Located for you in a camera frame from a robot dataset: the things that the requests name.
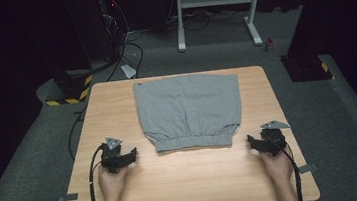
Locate black yellow striped stand base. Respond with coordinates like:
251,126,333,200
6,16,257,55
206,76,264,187
42,66,97,108

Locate grey tape strip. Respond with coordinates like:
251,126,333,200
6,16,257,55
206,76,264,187
296,162,320,175
56,191,80,201

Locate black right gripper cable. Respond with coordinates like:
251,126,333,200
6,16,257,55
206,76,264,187
283,142,305,201

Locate black floor cable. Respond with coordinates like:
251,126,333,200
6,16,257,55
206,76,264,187
102,39,148,83
64,104,95,162

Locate grey shorts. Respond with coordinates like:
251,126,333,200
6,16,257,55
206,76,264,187
131,68,246,157

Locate bundle of floor cables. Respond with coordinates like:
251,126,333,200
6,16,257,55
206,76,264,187
164,3,251,36

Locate black stand base yellow mark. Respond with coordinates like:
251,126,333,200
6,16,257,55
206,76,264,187
278,49,336,86

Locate small red object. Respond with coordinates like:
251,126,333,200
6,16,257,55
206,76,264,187
264,37,276,53

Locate dark equipment rack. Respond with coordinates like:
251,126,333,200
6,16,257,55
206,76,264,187
95,0,134,63

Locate person's left hand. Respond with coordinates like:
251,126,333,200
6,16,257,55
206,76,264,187
96,164,133,201

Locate pale paper scrap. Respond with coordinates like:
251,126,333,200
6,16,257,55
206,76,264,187
120,63,139,81

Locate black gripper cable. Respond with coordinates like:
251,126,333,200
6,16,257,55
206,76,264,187
283,142,305,201
85,143,112,201

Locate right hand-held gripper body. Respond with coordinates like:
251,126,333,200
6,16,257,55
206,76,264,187
258,118,295,159

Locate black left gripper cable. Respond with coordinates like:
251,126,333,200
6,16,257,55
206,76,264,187
85,143,112,201

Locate person's right hand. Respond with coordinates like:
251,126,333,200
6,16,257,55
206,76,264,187
258,144,297,186

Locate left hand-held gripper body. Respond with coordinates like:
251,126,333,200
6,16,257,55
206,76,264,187
97,134,132,176

